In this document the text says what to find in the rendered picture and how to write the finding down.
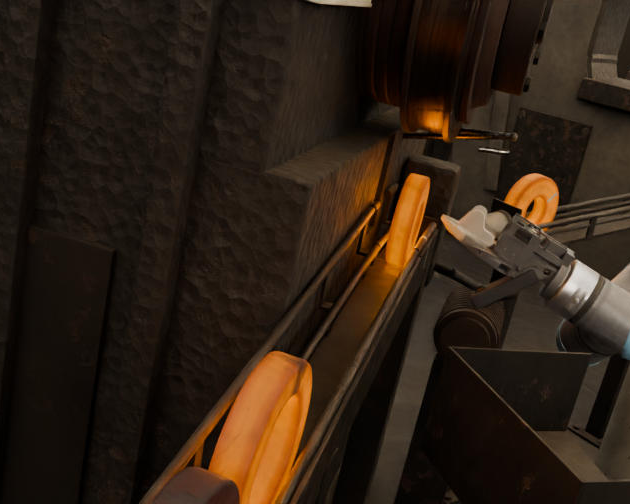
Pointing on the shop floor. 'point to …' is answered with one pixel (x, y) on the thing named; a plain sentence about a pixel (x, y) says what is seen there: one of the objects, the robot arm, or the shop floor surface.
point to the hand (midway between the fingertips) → (446, 224)
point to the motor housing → (457, 300)
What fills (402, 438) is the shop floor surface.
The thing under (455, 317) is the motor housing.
